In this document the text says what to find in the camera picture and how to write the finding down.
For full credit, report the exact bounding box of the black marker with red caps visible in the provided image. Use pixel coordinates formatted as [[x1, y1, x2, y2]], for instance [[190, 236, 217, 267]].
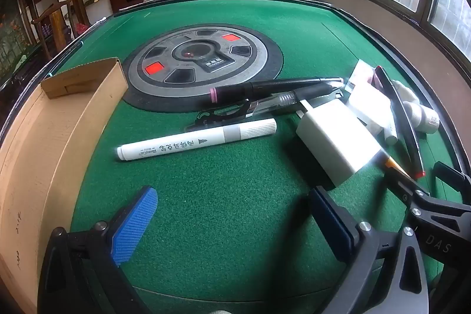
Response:
[[373, 66, 427, 179]]

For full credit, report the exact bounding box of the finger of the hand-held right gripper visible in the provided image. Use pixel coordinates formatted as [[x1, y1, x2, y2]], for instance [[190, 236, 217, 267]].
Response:
[[434, 161, 471, 191], [403, 189, 471, 223]]

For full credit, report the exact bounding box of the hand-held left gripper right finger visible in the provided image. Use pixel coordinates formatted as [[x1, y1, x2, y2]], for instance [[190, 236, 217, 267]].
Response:
[[308, 186, 430, 314]]

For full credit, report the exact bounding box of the brown cardboard box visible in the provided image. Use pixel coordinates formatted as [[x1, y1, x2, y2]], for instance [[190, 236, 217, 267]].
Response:
[[0, 57, 129, 314]]

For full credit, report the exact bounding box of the round grey table control panel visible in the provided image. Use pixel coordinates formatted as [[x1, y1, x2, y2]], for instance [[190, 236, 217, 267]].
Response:
[[122, 23, 285, 114]]

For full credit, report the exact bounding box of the small white bottle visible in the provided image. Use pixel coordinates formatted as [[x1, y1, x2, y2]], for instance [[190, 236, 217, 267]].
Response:
[[403, 101, 440, 134]]

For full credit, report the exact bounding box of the white marker pen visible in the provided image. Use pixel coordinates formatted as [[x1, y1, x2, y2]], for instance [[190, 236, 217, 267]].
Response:
[[117, 118, 277, 162]]

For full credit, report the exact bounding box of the white charger adapter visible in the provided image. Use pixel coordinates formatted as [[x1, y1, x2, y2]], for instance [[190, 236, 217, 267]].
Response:
[[295, 100, 383, 187]]

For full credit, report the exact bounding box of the yellow pen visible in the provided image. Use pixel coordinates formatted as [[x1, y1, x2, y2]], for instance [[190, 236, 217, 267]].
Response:
[[383, 156, 411, 183]]

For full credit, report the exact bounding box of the floral wall painting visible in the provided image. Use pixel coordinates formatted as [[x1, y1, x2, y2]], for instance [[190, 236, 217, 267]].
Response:
[[0, 0, 30, 79]]

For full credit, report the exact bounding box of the black pen with pink end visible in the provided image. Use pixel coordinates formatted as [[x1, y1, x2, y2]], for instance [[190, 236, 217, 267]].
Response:
[[209, 77, 344, 105]]

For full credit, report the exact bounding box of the wooden chair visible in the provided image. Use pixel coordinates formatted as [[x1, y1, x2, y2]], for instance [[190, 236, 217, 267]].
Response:
[[31, 0, 76, 59]]

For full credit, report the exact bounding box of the white rectangular block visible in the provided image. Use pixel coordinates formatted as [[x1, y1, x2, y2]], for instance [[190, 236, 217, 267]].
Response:
[[346, 82, 392, 134]]

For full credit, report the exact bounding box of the clear ballpoint pen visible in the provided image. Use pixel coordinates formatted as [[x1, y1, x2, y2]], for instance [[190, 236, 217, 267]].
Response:
[[243, 84, 344, 117]]

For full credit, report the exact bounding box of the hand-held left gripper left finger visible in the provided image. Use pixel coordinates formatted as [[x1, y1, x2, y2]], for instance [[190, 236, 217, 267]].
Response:
[[39, 186, 159, 314]]

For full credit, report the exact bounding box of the black plastic clip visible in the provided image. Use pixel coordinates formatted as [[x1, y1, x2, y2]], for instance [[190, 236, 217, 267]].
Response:
[[186, 100, 251, 132]]

